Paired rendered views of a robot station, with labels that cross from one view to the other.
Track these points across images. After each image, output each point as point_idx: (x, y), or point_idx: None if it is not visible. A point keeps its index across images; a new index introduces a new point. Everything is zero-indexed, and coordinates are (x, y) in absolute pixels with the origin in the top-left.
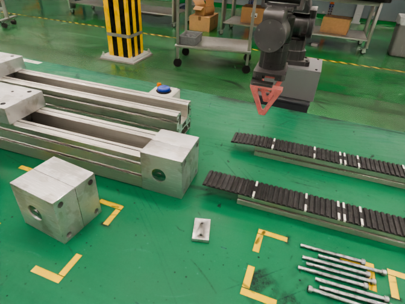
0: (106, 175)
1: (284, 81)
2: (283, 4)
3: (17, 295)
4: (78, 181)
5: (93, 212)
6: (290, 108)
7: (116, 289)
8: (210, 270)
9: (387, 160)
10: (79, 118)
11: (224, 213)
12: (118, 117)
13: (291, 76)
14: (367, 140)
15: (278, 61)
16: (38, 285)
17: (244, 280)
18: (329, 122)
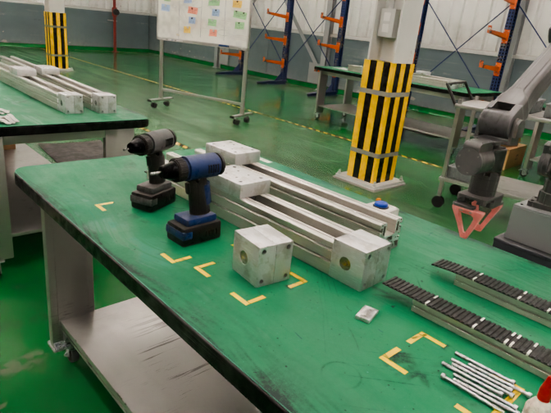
0: (301, 257)
1: (534, 229)
2: (494, 138)
3: (218, 301)
4: (280, 242)
5: (282, 274)
6: (539, 264)
7: (284, 322)
8: (361, 338)
9: None
10: (293, 206)
11: (394, 312)
12: (327, 218)
13: (544, 224)
14: None
15: (484, 188)
16: (233, 301)
17: (387, 352)
18: None
